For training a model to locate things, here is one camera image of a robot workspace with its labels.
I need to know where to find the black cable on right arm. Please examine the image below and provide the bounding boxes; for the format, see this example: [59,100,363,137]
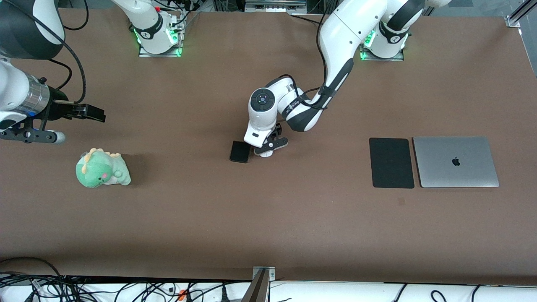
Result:
[8,8,87,105]

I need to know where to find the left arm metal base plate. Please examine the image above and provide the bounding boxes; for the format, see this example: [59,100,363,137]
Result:
[360,46,405,62]

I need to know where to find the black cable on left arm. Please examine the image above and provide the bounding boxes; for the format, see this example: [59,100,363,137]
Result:
[277,15,336,110]

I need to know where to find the silver laptop with apple logo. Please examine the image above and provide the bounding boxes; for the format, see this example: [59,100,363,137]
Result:
[412,136,500,188]

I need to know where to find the metal rail behind table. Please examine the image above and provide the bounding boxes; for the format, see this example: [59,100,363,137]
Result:
[245,0,308,12]

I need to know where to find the black smartphone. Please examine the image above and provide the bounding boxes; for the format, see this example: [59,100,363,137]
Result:
[229,141,251,164]

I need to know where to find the black mouse pad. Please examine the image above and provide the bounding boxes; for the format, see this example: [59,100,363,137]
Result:
[369,137,415,189]

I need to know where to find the green dinosaur plush toy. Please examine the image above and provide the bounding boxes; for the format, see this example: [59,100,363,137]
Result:
[76,148,132,188]

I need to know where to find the aluminium frame corner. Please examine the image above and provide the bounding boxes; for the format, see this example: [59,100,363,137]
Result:
[506,0,537,28]

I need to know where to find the aluminium profile post with bracket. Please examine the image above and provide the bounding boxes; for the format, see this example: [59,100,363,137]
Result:
[242,266,276,302]

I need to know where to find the black cable on table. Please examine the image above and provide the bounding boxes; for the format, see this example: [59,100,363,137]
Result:
[289,14,330,25]

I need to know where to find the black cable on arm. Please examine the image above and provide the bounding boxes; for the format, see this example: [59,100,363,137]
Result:
[8,8,87,105]
[277,15,336,110]

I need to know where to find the black looped cable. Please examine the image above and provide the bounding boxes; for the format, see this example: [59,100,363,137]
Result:
[0,256,62,279]

